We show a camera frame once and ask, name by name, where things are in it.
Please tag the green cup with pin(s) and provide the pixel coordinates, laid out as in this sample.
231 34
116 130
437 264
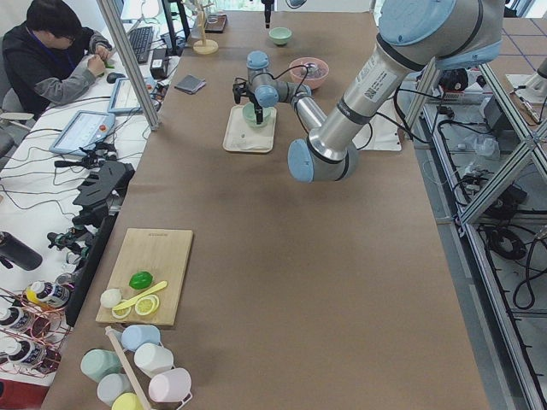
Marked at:
99 363

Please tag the yellow cup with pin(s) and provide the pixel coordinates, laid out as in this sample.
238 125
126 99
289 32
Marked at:
127 401

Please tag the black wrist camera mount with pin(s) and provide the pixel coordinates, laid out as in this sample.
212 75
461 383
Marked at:
240 89

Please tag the aluminium frame post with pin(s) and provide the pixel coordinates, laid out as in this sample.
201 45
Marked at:
129 61

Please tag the wooden mug tree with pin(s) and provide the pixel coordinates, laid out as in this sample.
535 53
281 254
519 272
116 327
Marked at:
200 43

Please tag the white garlic bulb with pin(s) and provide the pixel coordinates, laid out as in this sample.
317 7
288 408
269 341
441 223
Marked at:
110 298

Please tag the pink cup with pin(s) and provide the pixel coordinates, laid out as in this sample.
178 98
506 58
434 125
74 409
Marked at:
171 386

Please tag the white cup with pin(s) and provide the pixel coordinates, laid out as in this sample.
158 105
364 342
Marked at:
153 359

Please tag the lower lemon slice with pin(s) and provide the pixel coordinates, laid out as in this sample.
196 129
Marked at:
120 312

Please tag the yellow plastic knife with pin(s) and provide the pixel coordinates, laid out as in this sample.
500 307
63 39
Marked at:
152 290

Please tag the upper teach pendant tablet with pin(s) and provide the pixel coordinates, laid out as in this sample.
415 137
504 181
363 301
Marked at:
82 132

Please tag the light blue cup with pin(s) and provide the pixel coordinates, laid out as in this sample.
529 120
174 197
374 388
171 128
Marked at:
135 336

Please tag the pink bowl with ice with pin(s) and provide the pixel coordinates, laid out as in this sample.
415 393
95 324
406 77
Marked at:
312 83

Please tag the metal ice scoop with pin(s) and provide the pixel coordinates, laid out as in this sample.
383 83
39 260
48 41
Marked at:
310 70

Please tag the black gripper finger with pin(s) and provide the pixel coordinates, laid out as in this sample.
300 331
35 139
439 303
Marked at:
259 116
268 5

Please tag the white wire cup rack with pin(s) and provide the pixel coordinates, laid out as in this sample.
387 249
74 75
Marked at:
143 396

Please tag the grey folded cloth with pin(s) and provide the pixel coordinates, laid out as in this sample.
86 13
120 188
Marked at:
190 84

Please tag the bamboo cutting board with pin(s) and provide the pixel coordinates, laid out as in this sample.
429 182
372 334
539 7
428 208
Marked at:
150 264

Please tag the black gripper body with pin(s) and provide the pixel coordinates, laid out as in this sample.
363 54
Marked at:
256 102

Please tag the beige serving tray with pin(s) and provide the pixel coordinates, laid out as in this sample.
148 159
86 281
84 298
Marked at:
241 137

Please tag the grey cup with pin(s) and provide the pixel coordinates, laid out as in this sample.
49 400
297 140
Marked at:
112 386

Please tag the green bowl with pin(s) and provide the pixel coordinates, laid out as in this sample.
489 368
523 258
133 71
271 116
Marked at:
249 114
280 36

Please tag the black keyboard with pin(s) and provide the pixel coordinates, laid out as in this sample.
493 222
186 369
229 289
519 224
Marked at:
140 40

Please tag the seated person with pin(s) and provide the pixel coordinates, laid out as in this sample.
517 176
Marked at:
51 58

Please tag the green lime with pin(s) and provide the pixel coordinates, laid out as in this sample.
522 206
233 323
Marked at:
141 280

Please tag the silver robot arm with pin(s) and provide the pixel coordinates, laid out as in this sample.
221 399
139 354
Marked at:
453 34

